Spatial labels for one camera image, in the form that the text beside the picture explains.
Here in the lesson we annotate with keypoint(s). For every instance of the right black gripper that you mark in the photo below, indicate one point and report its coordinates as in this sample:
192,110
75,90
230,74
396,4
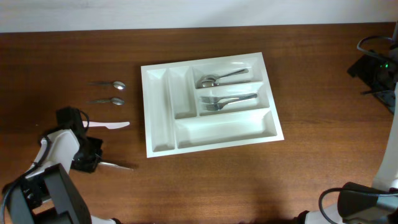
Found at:
361,69

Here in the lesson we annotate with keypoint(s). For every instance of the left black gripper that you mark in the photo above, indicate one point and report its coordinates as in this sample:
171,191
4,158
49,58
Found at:
87,168

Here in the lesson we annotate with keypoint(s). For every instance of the metal kitchen tongs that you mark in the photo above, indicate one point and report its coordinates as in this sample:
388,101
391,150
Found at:
102,163

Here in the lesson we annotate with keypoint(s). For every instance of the pink plastic knife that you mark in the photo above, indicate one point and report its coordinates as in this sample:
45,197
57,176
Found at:
117,125

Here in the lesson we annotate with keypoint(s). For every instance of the small teaspoon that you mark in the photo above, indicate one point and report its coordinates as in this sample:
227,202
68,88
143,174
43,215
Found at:
115,101
116,84

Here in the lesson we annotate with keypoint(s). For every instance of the metal fork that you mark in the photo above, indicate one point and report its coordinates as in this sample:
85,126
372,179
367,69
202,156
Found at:
216,99
221,104

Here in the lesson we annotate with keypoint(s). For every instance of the large metal spoon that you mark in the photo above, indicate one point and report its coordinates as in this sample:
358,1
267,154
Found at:
214,83
215,77

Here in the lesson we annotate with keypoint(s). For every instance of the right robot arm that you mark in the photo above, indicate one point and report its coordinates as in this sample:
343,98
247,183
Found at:
356,203

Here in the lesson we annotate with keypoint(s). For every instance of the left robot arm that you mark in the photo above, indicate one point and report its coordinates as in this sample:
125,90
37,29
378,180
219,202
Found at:
45,192

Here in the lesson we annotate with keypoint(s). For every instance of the white plastic cutlery tray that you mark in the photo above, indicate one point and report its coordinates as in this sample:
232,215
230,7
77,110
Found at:
175,121

